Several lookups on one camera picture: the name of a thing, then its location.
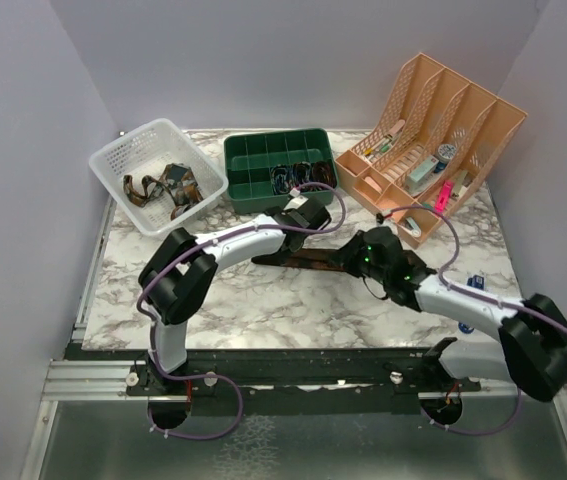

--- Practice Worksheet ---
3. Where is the brown red patterned tie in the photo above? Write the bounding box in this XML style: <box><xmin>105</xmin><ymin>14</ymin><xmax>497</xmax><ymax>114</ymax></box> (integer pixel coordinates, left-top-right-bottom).
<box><xmin>252</xmin><ymin>246</ymin><xmax>424</xmax><ymax>274</ymax></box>

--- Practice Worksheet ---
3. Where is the green compartment tray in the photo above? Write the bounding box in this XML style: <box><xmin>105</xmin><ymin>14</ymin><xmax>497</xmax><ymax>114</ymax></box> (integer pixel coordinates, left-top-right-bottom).
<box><xmin>223</xmin><ymin>128</ymin><xmax>338</xmax><ymax>215</ymax></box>

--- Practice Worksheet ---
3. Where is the peach desk organizer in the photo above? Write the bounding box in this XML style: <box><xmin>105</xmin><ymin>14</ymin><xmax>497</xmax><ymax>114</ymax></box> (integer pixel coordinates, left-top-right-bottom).
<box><xmin>336</xmin><ymin>53</ymin><xmax>527</xmax><ymax>248</ymax></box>

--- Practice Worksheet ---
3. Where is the white plastic basket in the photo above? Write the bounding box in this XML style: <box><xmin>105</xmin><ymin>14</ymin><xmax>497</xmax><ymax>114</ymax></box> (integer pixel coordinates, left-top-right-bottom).
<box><xmin>89</xmin><ymin>118</ymin><xmax>229</xmax><ymax>237</ymax></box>

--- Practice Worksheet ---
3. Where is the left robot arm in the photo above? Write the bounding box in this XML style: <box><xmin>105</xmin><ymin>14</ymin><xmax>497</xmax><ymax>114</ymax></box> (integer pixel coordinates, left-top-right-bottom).
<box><xmin>137</xmin><ymin>198</ymin><xmax>331</xmax><ymax>395</ymax></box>

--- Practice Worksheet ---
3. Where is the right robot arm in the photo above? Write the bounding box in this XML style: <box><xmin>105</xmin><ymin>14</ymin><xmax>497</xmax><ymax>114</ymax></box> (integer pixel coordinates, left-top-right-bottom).
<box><xmin>332</xmin><ymin>226</ymin><xmax>567</xmax><ymax>402</ymax></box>

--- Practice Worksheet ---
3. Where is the brown ties pile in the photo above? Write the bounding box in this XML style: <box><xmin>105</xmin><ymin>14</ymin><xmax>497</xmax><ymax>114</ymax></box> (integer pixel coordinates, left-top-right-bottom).
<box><xmin>122</xmin><ymin>163</ymin><xmax>203</xmax><ymax>220</ymax></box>

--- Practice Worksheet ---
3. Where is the brown rolled tie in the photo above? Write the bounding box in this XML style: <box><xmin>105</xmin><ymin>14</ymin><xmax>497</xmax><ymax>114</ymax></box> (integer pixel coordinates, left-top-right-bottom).
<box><xmin>311</xmin><ymin>161</ymin><xmax>337</xmax><ymax>188</ymax></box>

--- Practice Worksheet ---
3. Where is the dark orange rolled tie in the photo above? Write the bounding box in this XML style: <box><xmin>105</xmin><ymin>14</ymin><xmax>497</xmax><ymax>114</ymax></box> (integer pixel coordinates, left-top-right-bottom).
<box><xmin>291</xmin><ymin>162</ymin><xmax>313</xmax><ymax>187</ymax></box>

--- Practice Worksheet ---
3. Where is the white small stapler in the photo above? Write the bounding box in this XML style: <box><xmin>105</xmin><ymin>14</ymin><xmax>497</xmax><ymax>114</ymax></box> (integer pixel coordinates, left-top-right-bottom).
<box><xmin>399</xmin><ymin>216</ymin><xmax>422</xmax><ymax>238</ymax></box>

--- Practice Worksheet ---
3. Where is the blue rolled tie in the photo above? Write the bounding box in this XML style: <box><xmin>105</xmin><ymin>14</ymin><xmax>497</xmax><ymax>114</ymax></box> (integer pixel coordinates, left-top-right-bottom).
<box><xmin>270</xmin><ymin>165</ymin><xmax>294</xmax><ymax>195</ymax></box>

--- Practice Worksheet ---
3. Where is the pink eraser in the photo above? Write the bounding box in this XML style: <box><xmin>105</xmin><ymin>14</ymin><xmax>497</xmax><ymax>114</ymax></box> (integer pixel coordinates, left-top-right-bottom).
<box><xmin>364</xmin><ymin>176</ymin><xmax>383</xmax><ymax>193</ymax></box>

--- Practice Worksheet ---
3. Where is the teal white box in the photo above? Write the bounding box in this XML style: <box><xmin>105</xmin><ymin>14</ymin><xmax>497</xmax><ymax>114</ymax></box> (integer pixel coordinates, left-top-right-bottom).
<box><xmin>404</xmin><ymin>155</ymin><xmax>438</xmax><ymax>194</ymax></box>

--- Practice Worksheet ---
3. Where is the pink highlighter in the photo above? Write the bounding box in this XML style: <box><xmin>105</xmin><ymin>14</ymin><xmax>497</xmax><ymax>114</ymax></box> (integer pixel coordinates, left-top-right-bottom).
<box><xmin>434</xmin><ymin>181</ymin><xmax>454</xmax><ymax>213</ymax></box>

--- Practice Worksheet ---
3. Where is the blue stapler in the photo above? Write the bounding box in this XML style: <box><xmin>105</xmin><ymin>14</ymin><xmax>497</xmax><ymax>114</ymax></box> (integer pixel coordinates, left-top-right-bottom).
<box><xmin>458</xmin><ymin>275</ymin><xmax>485</xmax><ymax>335</ymax></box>

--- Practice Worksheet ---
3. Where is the round tape tin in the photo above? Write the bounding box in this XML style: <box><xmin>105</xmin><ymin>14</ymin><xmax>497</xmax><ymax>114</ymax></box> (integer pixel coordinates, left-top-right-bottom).
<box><xmin>434</xmin><ymin>143</ymin><xmax>457</xmax><ymax>173</ymax></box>

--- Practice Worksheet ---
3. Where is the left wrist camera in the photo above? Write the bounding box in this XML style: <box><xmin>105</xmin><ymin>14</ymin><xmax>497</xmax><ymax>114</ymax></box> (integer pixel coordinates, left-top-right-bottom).
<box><xmin>284</xmin><ymin>190</ymin><xmax>308</xmax><ymax>210</ymax></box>

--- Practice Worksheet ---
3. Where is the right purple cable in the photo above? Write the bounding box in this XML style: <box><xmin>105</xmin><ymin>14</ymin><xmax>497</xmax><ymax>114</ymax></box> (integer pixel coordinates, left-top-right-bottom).
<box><xmin>377</xmin><ymin>203</ymin><xmax>567</xmax><ymax>435</ymax></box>

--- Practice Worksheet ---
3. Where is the black mounting rail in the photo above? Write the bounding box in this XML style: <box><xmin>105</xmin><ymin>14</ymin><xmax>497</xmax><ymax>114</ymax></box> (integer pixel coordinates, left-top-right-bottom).
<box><xmin>62</xmin><ymin>344</ymin><xmax>494</xmax><ymax>416</ymax></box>

